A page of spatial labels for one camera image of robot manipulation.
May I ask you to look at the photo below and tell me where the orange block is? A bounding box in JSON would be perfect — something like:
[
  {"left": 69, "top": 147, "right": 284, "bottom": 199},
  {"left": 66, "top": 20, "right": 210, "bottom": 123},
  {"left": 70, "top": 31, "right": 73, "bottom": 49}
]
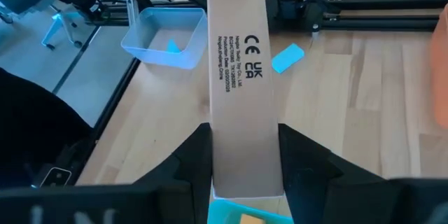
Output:
[{"left": 429, "top": 2, "right": 448, "bottom": 129}]

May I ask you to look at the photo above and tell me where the clear plastic bin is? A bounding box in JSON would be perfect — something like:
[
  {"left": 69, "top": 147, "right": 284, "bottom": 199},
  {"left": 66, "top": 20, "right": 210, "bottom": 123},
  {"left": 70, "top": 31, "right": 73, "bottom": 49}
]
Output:
[{"left": 120, "top": 6, "right": 209, "bottom": 70}]

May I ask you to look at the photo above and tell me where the office chair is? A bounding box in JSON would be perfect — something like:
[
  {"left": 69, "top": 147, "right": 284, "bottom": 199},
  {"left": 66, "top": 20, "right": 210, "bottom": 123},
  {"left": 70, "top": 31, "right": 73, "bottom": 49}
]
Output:
[{"left": 0, "top": 0, "right": 85, "bottom": 50}]

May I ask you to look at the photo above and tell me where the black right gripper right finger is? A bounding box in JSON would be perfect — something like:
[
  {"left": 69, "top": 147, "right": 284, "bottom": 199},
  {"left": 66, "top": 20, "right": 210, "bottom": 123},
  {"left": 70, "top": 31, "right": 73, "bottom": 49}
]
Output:
[{"left": 278, "top": 122, "right": 398, "bottom": 224}]

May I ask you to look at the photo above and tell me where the long printed wooden block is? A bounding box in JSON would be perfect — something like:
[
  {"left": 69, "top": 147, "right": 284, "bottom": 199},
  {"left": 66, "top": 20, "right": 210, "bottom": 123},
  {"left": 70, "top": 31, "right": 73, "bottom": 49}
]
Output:
[{"left": 206, "top": 0, "right": 284, "bottom": 199}]

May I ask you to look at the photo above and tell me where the person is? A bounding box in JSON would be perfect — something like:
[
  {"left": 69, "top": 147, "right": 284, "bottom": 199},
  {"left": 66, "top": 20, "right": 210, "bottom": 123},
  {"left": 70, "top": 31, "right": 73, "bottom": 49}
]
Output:
[{"left": 0, "top": 68, "right": 94, "bottom": 186}]

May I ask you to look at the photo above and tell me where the teal plastic bin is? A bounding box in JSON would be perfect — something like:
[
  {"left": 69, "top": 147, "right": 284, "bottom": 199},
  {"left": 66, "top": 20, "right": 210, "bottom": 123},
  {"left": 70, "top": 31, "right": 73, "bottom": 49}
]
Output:
[{"left": 207, "top": 198, "right": 295, "bottom": 224}]

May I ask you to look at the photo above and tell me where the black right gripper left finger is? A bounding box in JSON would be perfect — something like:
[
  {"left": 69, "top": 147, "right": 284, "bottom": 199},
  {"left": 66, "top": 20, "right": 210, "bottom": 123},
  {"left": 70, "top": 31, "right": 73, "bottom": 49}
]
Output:
[{"left": 153, "top": 122, "right": 214, "bottom": 224}]

